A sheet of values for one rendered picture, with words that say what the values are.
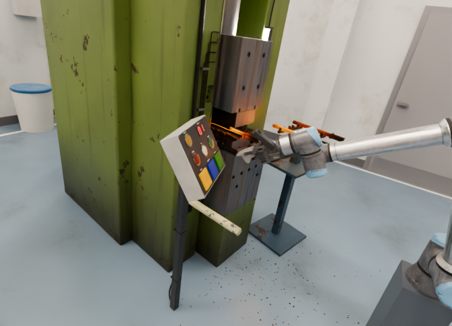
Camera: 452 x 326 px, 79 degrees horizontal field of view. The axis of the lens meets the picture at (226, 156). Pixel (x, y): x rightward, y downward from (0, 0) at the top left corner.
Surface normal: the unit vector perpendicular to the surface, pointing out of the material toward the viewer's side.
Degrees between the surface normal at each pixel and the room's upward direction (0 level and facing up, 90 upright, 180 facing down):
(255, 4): 90
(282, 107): 90
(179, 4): 90
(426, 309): 90
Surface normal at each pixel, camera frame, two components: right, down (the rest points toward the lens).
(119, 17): 0.76, 0.36
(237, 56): -0.63, 0.25
